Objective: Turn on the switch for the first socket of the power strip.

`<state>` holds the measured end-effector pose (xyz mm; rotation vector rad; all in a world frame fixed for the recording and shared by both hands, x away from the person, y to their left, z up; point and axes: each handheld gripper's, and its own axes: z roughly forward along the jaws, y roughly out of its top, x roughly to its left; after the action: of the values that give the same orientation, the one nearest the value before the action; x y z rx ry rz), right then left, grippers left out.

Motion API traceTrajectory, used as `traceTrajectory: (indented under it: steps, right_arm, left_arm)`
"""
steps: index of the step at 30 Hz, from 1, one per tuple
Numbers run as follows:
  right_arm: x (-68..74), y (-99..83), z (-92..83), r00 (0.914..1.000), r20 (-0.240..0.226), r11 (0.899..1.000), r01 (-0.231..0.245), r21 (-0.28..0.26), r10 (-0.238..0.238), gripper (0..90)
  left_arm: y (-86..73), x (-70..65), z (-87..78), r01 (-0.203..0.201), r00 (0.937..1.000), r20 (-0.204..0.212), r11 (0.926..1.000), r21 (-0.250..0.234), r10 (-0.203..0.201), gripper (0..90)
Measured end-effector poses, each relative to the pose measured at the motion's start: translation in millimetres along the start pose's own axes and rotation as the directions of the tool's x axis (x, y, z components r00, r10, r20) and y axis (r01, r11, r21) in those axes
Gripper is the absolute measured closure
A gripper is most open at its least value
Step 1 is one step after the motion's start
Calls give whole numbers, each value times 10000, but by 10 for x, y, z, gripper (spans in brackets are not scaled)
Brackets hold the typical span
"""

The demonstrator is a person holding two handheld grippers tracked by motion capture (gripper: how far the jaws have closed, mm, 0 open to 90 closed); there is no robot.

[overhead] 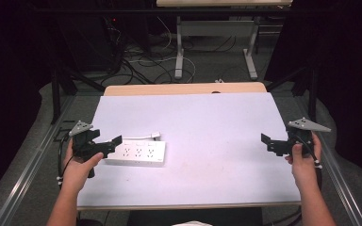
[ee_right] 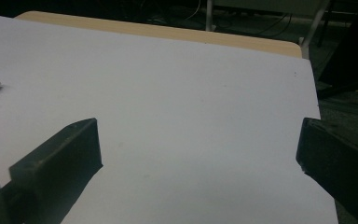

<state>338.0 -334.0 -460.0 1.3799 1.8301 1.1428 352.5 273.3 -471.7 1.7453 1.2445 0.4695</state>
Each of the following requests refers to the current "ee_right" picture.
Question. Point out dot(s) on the white paper sheet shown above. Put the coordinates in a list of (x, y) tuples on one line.
[(180, 102)]

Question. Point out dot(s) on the metal stand leg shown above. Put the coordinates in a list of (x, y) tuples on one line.
[(313, 29), (209, 15)]

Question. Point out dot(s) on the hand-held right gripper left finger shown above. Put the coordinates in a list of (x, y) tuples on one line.
[(56, 161)]

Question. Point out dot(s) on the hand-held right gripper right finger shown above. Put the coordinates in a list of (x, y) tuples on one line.
[(335, 165)]

